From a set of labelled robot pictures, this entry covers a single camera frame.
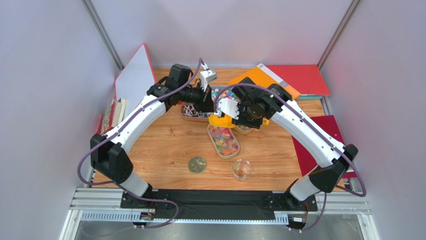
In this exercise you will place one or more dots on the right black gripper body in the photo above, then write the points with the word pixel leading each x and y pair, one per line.
pixel 240 113

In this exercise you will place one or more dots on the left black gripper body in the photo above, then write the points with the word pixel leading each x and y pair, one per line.
pixel 198 97

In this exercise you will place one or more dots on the yellow plastic scoop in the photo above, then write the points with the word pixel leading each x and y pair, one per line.
pixel 221 120

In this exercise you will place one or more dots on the beige tray of star candies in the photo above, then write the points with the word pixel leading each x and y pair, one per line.
pixel 224 141

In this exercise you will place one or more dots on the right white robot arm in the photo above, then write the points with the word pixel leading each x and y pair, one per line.
pixel 333 158

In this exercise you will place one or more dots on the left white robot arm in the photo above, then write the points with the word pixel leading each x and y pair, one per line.
pixel 109 151

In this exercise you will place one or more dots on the beige tray of popsicle candies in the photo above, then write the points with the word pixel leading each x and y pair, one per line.
pixel 244 130

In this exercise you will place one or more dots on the grey tray of round candies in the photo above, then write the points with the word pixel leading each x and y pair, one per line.
pixel 216 92

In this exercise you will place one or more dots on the orange folder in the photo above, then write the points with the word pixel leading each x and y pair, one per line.
pixel 264 77

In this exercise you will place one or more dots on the clear glass jar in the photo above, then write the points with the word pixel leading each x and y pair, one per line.
pixel 241 169

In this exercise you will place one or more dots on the red folder at back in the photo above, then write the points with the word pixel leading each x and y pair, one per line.
pixel 306 79

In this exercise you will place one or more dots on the gold round lid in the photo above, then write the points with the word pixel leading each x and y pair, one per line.
pixel 197 165

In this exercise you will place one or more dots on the dark red folder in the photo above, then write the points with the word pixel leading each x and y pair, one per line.
pixel 306 161

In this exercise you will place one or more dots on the stack of books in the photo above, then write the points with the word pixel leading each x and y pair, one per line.
pixel 112 116

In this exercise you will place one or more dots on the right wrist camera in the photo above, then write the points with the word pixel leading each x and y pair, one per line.
pixel 229 107

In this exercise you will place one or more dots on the white board with red frame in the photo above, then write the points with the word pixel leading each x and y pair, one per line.
pixel 135 79

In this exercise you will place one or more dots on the aluminium rail frame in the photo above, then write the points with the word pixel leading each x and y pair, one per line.
pixel 95 213

